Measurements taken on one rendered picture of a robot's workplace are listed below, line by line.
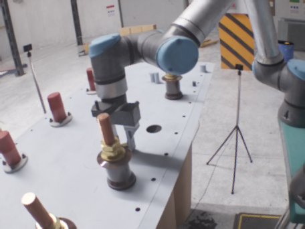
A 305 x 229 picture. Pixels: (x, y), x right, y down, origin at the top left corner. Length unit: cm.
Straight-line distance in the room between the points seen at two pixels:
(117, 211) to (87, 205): 9
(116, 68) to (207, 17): 27
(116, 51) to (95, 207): 40
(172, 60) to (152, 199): 33
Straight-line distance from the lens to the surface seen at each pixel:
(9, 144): 83
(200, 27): 52
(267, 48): 100
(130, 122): 64
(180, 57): 48
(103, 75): 58
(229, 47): 563
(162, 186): 60
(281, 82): 102
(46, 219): 40
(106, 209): 57
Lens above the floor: 180
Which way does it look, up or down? 29 degrees down
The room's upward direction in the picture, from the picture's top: 8 degrees counter-clockwise
